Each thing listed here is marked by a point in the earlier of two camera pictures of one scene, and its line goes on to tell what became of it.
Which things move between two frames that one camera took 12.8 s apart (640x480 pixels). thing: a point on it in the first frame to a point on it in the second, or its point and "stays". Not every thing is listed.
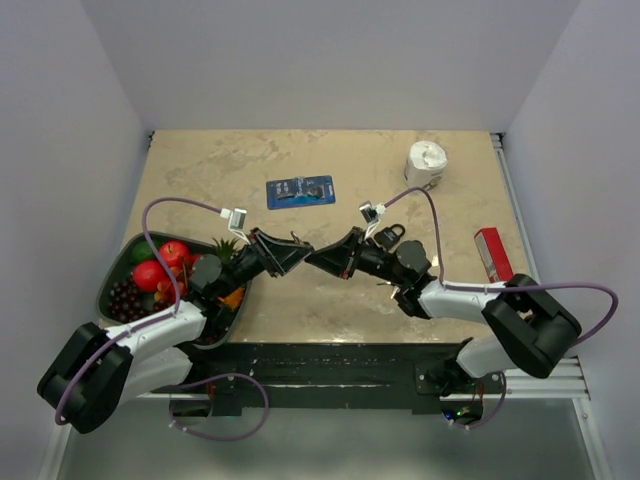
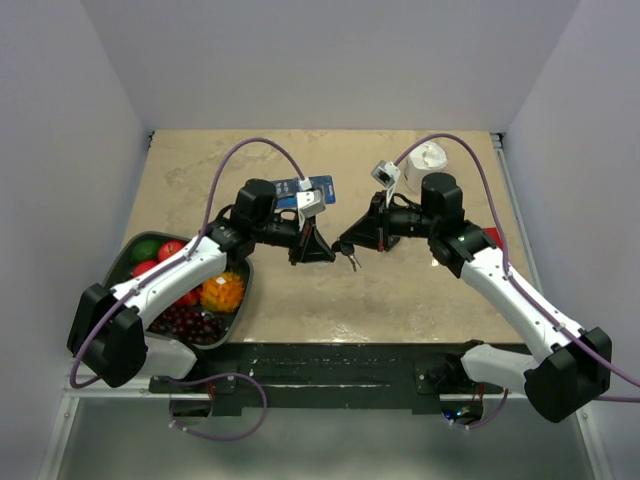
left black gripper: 277,257 to 314,248
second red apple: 174,253 stays
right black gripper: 339,258 to 373,230
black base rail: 233,377 stays
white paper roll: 424,164 stays
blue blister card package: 300,192 stays
